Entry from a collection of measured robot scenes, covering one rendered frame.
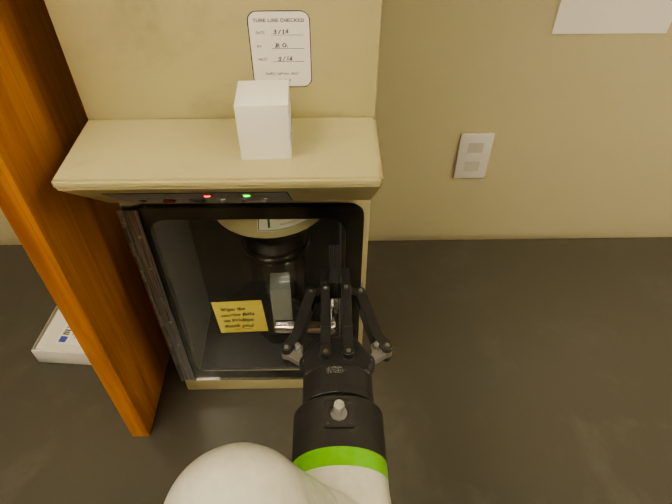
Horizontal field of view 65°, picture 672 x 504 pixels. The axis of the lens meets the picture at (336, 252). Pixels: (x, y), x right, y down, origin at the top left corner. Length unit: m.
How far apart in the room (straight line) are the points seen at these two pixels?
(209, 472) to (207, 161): 0.30
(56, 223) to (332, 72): 0.36
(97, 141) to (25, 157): 0.08
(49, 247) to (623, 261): 1.17
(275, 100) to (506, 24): 0.64
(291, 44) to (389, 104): 0.55
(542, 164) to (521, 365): 0.45
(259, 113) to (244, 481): 0.32
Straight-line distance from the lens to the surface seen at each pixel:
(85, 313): 0.76
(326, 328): 0.61
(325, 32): 0.57
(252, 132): 0.53
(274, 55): 0.58
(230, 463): 0.39
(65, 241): 0.71
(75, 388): 1.13
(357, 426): 0.52
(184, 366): 0.97
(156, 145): 0.59
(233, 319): 0.84
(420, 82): 1.09
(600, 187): 1.37
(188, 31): 0.58
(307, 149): 0.55
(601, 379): 1.15
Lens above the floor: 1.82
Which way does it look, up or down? 45 degrees down
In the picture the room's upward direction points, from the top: straight up
